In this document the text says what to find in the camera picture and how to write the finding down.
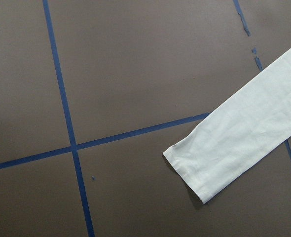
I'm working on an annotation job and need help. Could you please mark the cream long-sleeve cat shirt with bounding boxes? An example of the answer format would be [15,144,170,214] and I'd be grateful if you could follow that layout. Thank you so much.
[163,48,291,203]

